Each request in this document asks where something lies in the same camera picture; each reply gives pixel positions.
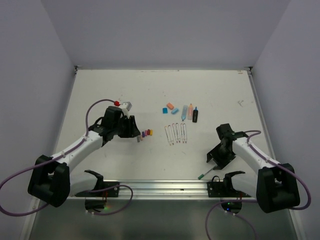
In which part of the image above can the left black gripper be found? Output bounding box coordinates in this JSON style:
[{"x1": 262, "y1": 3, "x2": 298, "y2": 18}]
[{"x1": 112, "y1": 115, "x2": 140, "y2": 138}]

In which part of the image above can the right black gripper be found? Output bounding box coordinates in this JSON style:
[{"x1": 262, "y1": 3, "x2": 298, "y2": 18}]
[{"x1": 206, "y1": 142, "x2": 236, "y2": 169}]

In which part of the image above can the green cap thin pen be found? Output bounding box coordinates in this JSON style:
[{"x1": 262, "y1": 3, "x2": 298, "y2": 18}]
[{"x1": 197, "y1": 167, "x2": 215, "y2": 180}]

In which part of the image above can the yellow cap thin pen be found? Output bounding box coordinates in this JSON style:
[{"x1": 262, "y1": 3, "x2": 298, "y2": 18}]
[{"x1": 164, "y1": 126, "x2": 172, "y2": 146}]

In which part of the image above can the dark red cap thin pen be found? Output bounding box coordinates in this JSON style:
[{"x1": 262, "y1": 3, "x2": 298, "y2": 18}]
[{"x1": 168, "y1": 124, "x2": 175, "y2": 145}]

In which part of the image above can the light blue highlighter cap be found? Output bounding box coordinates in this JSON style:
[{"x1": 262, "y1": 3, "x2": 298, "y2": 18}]
[{"x1": 162, "y1": 107, "x2": 168, "y2": 114}]

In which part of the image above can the pink cap thin pen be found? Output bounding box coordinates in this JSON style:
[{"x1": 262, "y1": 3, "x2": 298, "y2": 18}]
[{"x1": 172, "y1": 123, "x2": 179, "y2": 143}]

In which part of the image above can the grey cap thin pen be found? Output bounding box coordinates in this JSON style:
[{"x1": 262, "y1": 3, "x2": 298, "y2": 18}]
[{"x1": 182, "y1": 123, "x2": 187, "y2": 143}]

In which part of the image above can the purple cap thin pen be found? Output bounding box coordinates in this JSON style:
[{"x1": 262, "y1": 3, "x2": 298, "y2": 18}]
[{"x1": 175, "y1": 123, "x2": 181, "y2": 143}]

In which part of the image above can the orange highlighter cap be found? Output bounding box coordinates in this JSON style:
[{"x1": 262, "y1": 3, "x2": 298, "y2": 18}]
[{"x1": 166, "y1": 102, "x2": 174, "y2": 110}]

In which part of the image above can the black blue cap highlighter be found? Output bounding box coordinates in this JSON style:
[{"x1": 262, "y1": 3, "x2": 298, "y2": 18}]
[{"x1": 192, "y1": 107, "x2": 199, "y2": 123}]

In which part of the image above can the orange highlighter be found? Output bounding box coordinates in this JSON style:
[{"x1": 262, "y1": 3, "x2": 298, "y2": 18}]
[{"x1": 187, "y1": 104, "x2": 194, "y2": 120}]

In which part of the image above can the light blue highlighter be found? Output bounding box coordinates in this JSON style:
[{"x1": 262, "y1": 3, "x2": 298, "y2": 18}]
[{"x1": 181, "y1": 105, "x2": 188, "y2": 121}]

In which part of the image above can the orange cap thin pen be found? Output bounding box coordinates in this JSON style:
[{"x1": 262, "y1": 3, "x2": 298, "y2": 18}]
[{"x1": 180, "y1": 123, "x2": 185, "y2": 143}]

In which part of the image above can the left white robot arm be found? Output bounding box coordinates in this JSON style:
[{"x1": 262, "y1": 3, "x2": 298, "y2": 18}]
[{"x1": 27, "y1": 102, "x2": 141, "y2": 207}]

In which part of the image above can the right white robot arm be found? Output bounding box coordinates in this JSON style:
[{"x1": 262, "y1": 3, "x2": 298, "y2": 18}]
[{"x1": 206, "y1": 123, "x2": 300, "y2": 213}]

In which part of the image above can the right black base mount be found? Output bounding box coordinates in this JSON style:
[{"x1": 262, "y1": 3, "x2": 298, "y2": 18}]
[{"x1": 206, "y1": 175, "x2": 251, "y2": 214}]

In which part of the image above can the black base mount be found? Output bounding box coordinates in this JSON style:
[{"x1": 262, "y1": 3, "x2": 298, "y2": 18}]
[
  {"x1": 206, "y1": 175, "x2": 251, "y2": 214},
  {"x1": 74, "y1": 181, "x2": 121, "y2": 211}
]

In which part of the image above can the aluminium front rail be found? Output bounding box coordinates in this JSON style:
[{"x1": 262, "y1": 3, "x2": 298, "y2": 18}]
[{"x1": 67, "y1": 178, "x2": 261, "y2": 201}]

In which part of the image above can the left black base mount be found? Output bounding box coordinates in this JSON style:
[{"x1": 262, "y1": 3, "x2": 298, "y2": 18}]
[{"x1": 74, "y1": 181, "x2": 121, "y2": 211}]

